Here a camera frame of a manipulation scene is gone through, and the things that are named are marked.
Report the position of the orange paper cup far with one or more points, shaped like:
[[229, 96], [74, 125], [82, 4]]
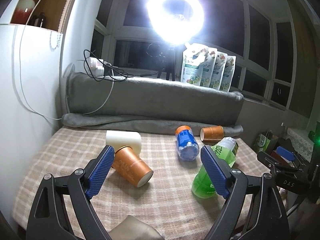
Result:
[[211, 134]]

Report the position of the red white vase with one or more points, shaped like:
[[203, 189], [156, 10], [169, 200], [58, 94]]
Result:
[[23, 11]]

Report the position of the green tea bottle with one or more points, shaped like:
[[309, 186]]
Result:
[[210, 179]]

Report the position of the white plastic cup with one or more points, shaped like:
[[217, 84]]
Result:
[[118, 139]]

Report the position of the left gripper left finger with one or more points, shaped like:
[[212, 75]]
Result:
[[48, 217]]

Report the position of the green paper bag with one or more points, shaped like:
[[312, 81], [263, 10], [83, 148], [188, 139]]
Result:
[[265, 142]]

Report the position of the orange paper cup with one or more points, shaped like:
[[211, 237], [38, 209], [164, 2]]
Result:
[[131, 167], [211, 134]]

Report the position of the white power strip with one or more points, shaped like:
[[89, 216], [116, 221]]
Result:
[[95, 67]]

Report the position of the snack pouch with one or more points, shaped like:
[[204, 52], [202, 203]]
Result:
[[228, 73], [194, 58], [218, 70]]

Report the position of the black light tripod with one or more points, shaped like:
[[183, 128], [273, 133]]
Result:
[[167, 61]]

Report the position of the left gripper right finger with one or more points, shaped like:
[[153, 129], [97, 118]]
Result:
[[266, 217]]

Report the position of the ring light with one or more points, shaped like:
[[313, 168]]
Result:
[[175, 21]]

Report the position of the blue Arctic Ocean can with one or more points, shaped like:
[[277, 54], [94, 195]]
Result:
[[187, 146]]

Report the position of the grey rolled blanket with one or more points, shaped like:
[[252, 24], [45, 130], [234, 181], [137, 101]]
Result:
[[149, 105]]

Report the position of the orange paper cup near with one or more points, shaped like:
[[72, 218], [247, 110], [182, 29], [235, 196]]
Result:
[[131, 167]]

